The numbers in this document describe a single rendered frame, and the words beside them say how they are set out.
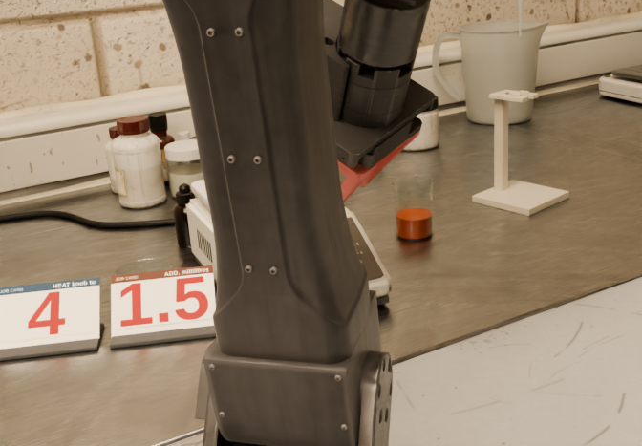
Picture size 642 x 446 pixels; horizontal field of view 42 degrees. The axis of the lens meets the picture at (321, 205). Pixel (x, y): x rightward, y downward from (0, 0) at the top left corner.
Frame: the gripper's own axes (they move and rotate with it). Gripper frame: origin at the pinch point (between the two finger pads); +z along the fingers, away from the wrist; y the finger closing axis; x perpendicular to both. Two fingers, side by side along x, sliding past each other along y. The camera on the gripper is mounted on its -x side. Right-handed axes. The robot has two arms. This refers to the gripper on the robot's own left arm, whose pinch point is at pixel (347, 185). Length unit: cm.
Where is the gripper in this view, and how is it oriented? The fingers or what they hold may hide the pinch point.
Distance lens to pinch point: 70.4
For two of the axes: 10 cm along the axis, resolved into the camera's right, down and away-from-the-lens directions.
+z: -1.3, 6.7, 7.3
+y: -6.5, 5.0, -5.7
